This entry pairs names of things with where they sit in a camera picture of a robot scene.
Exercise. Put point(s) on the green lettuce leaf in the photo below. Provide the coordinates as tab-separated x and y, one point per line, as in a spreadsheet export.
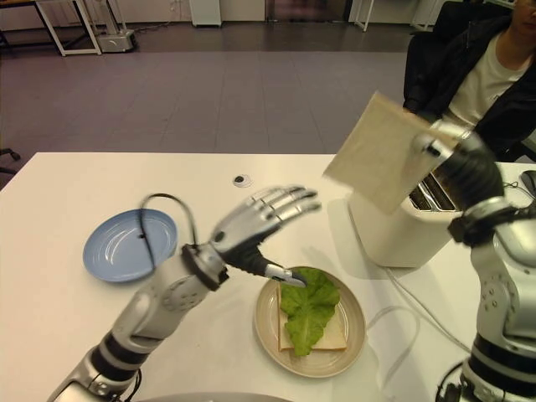
310	310

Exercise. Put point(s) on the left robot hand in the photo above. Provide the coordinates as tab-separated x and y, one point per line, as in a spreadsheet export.
247	224

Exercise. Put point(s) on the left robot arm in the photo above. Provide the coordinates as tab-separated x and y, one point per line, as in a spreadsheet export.
167	301

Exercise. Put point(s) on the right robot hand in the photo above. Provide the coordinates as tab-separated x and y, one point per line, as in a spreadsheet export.
477	171

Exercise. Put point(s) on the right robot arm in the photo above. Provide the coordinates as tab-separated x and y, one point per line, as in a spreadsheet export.
502	293

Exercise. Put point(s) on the bread slice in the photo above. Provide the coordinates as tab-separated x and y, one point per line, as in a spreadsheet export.
333	335
377	155

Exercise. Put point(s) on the person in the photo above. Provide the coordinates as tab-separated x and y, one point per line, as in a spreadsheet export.
481	75

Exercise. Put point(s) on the blue plate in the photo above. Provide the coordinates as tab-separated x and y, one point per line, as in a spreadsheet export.
117	247

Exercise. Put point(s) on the beige plate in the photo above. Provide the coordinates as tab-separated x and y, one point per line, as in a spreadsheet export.
268	326

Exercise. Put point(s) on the cream toaster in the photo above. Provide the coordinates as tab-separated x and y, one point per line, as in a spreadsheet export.
398	238

